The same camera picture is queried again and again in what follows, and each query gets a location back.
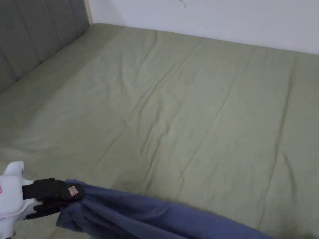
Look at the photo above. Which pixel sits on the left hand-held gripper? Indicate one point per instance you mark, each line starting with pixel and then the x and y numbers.
pixel 8 191

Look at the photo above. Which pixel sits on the grey padded headboard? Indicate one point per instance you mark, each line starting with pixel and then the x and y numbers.
pixel 27 34

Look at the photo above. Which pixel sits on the bed with pale green sheet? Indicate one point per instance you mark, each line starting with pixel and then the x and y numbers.
pixel 174 112

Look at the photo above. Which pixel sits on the dark blue shirt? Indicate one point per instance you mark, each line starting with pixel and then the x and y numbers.
pixel 129 214

